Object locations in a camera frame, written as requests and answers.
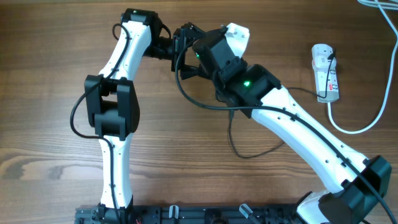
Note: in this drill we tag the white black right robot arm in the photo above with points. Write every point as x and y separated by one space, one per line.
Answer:
354 184

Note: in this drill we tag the white power strip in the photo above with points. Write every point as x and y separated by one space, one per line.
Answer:
324 67

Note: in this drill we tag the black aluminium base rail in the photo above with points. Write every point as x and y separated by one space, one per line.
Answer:
277 213

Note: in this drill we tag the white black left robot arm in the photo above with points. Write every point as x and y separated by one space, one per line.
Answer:
113 108

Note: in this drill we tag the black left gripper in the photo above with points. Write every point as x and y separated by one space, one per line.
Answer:
188 32

